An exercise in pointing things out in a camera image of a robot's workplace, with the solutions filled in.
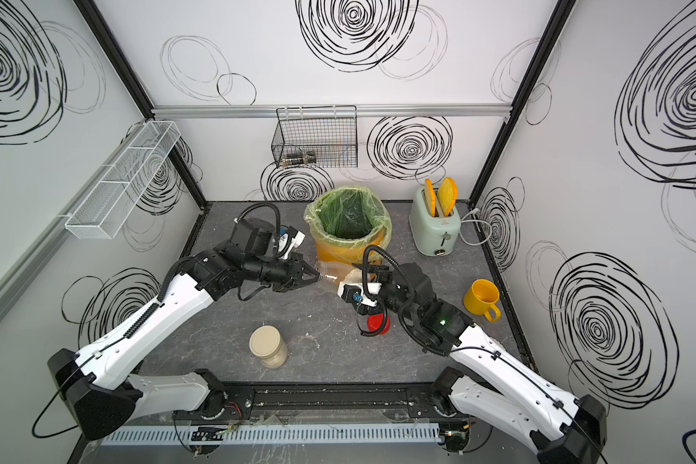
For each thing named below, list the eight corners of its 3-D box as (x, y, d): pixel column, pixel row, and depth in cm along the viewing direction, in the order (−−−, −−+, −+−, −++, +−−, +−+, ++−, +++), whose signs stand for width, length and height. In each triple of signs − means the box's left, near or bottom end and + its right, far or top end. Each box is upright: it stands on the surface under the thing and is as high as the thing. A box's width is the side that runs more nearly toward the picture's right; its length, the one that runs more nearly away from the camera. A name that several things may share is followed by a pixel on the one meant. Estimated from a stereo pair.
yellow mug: (461, 315, 92) (471, 301, 84) (464, 290, 97) (473, 275, 90) (488, 323, 90) (500, 310, 82) (489, 297, 96) (501, 283, 88)
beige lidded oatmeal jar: (259, 368, 81) (245, 354, 71) (264, 342, 86) (252, 325, 76) (286, 368, 81) (276, 354, 71) (289, 342, 86) (281, 325, 76)
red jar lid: (368, 334, 87) (368, 331, 85) (367, 317, 91) (367, 313, 89) (390, 334, 87) (391, 331, 85) (389, 317, 91) (390, 313, 89)
